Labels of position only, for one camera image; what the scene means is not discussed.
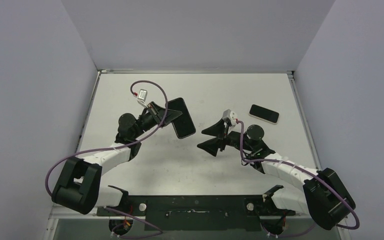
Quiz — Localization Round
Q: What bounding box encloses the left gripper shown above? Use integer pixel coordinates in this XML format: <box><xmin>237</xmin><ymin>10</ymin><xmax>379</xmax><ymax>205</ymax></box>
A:
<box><xmin>132</xmin><ymin>101</ymin><xmax>183</xmax><ymax>139</ymax></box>

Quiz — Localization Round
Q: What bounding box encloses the black phone case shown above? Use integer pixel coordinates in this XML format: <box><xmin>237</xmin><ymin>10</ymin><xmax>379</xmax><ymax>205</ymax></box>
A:
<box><xmin>168</xmin><ymin>97</ymin><xmax>196</xmax><ymax>139</ymax></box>

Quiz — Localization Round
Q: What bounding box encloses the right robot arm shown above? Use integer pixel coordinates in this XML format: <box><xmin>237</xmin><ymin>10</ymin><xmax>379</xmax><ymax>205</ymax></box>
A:
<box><xmin>197</xmin><ymin>118</ymin><xmax>361</xmax><ymax>230</ymax></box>

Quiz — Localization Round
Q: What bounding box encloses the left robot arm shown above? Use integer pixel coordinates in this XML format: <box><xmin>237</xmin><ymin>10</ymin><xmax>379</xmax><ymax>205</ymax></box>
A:
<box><xmin>50</xmin><ymin>97</ymin><xmax>190</xmax><ymax>216</ymax></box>

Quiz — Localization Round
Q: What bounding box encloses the cream-edged spare phone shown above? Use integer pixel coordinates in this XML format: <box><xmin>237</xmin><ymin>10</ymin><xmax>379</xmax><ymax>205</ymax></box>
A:
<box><xmin>248</xmin><ymin>104</ymin><xmax>280</xmax><ymax>124</ymax></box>

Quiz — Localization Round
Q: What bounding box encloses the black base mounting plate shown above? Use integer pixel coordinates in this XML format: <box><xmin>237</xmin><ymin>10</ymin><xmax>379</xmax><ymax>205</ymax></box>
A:
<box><xmin>96</xmin><ymin>194</ymin><xmax>296</xmax><ymax>232</ymax></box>

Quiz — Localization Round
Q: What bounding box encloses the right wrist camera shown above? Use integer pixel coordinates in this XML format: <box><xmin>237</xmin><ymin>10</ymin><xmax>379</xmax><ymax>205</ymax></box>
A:
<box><xmin>221</xmin><ymin>109</ymin><xmax>238</xmax><ymax>127</ymax></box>

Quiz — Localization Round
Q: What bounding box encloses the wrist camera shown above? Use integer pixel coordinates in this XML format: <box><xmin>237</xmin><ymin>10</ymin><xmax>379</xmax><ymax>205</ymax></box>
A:
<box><xmin>136</xmin><ymin>89</ymin><xmax>148</xmax><ymax>108</ymax></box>
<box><xmin>221</xmin><ymin>109</ymin><xmax>238</xmax><ymax>127</ymax></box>

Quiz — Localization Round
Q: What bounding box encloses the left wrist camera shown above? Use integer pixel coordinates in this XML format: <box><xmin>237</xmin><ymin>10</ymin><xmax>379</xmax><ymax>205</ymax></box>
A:
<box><xmin>136</xmin><ymin>89</ymin><xmax>148</xmax><ymax>108</ymax></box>

